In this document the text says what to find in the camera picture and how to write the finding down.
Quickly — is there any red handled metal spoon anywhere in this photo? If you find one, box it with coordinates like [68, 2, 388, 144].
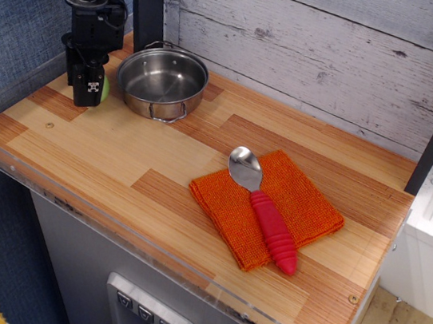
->
[228, 146, 298, 275]

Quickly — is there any orange folded cloth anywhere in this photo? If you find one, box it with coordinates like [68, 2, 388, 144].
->
[189, 150, 344, 275]

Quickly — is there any clear acrylic table guard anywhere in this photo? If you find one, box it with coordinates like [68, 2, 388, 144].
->
[0, 0, 433, 324]

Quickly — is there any green plastic pear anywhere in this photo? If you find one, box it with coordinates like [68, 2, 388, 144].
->
[100, 76, 110, 103]

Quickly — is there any black left frame post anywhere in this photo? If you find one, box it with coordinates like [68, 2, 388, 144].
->
[133, 0, 165, 53]

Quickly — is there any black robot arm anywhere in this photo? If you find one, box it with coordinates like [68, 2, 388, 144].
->
[62, 0, 128, 107]

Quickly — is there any silver dispenser button panel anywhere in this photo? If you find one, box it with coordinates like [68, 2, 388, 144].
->
[106, 272, 193, 324]

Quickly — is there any stainless steel pot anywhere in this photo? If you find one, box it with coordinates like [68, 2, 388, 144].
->
[117, 45, 209, 124]

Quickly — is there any grey toy fridge cabinet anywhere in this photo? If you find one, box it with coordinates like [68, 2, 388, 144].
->
[10, 188, 336, 324]

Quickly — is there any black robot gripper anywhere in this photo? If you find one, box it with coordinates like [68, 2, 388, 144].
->
[62, 1, 127, 108]

